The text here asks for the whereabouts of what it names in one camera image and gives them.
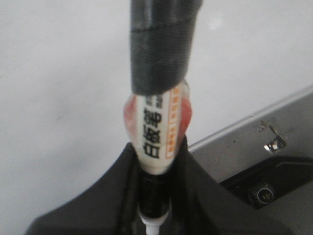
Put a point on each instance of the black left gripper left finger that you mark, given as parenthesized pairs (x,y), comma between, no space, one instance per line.
(108,207)

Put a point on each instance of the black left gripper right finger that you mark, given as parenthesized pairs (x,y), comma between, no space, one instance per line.
(201,206)

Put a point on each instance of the black taped gripper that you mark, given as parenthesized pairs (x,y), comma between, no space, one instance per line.
(160,43)

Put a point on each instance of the black whiteboard marker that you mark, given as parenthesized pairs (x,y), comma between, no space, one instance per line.
(156,126)

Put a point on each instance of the white whiteboard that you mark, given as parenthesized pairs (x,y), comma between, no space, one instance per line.
(65,77)

